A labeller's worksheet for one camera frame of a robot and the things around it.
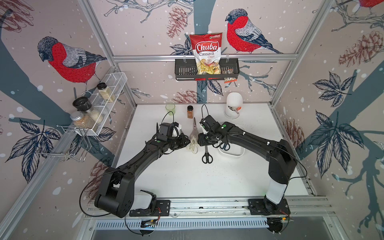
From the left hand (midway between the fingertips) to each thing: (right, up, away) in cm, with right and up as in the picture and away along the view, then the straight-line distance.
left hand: (192, 138), depth 84 cm
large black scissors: (+9, -13, +6) cm, 17 cm away
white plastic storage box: (+27, -10, +4) cm, 29 cm away
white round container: (+30, +26, +23) cm, 46 cm away
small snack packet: (+23, +36, +6) cm, 43 cm away
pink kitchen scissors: (+1, +2, +20) cm, 20 cm away
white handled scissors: (+1, -4, +1) cm, 5 cm away
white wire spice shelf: (-53, +36, +17) cm, 66 cm away
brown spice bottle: (-2, +16, +23) cm, 28 cm away
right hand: (+5, -1, +1) cm, 5 cm away
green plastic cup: (-17, +20, +27) cm, 38 cm away
